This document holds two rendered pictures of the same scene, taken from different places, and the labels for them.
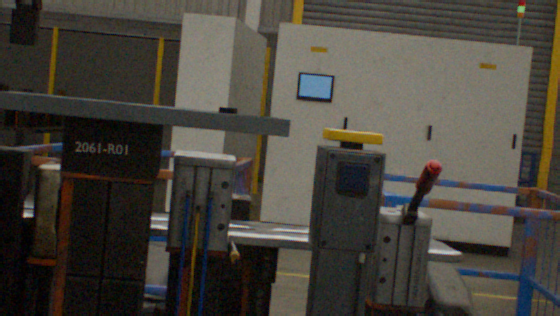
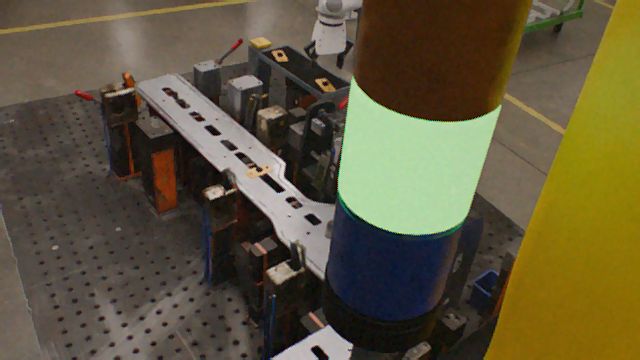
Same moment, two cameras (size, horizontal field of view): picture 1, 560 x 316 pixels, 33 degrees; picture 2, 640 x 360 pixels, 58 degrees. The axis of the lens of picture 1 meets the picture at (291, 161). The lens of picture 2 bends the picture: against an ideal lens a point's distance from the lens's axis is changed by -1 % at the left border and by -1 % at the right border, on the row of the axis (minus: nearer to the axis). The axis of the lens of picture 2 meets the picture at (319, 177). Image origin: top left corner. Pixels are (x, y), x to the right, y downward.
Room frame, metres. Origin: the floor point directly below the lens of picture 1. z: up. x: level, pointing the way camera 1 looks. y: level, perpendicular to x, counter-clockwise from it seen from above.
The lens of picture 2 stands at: (2.07, 1.70, 2.05)
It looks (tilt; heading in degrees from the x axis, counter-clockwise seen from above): 36 degrees down; 233
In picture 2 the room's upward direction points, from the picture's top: 6 degrees clockwise
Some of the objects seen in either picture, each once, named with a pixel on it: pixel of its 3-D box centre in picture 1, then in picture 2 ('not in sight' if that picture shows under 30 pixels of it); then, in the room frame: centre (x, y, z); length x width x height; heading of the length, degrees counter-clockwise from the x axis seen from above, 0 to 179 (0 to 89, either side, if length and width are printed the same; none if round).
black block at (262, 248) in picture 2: not in sight; (262, 285); (1.50, 0.74, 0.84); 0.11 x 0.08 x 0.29; 5
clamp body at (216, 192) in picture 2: not in sight; (220, 235); (1.52, 0.53, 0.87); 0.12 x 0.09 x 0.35; 5
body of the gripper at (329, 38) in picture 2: not in sight; (329, 35); (1.04, 0.32, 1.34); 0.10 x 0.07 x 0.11; 170
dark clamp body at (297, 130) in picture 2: not in sight; (301, 174); (1.16, 0.40, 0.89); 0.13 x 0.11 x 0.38; 5
